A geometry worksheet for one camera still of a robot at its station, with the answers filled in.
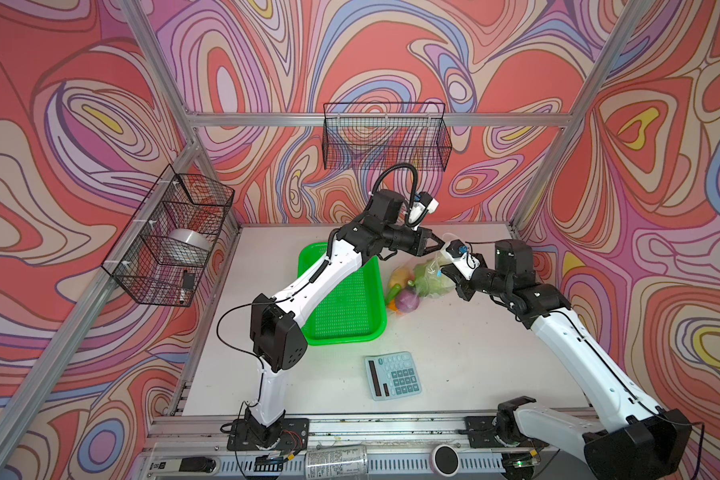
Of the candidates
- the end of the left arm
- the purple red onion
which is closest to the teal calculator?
the purple red onion

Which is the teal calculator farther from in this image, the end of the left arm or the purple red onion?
the end of the left arm

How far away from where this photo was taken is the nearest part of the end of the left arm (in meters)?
0.58

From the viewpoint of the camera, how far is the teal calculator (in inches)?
31.4

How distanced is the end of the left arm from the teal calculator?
13.8 inches
